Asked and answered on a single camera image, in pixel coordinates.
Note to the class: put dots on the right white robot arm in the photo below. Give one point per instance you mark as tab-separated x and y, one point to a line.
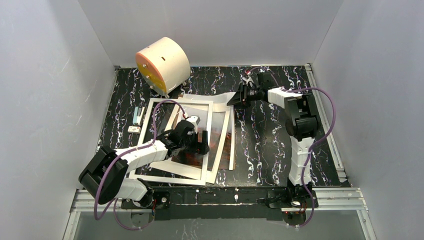
302	122

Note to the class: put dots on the cylindrical beige drawer cabinet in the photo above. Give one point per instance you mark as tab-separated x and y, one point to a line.
164	65

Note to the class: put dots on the white staple box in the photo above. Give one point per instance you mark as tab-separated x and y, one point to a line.
134	129

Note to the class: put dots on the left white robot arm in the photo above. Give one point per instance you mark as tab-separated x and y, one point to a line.
105	176

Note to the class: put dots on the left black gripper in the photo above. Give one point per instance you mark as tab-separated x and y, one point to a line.
201	146

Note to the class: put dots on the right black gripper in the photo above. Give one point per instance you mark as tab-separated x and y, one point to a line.
244	95

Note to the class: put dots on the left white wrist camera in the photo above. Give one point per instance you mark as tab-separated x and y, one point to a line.
194	119

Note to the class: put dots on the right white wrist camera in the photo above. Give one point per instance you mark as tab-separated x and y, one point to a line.
248	79

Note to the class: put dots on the white photo mat board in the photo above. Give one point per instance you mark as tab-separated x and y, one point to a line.
193	173

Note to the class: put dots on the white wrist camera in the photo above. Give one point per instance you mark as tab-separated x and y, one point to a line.
194	119
248	79

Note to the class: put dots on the light blue stapler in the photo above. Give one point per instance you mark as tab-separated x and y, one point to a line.
138	116

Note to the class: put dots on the autumn forest photo print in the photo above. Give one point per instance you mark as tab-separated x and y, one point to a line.
222	99

